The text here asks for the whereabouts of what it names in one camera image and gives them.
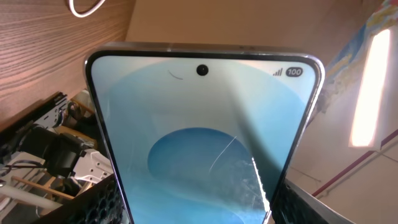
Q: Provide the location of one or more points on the ceiling fluorescent light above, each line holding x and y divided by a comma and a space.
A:
366, 115

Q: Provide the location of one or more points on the Galaxy S25 smartphone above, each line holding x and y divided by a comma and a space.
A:
201, 133

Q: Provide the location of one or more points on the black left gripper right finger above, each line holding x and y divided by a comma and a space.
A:
294, 205

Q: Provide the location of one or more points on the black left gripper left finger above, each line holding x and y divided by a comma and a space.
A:
102, 203

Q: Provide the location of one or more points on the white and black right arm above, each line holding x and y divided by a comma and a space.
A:
45, 164

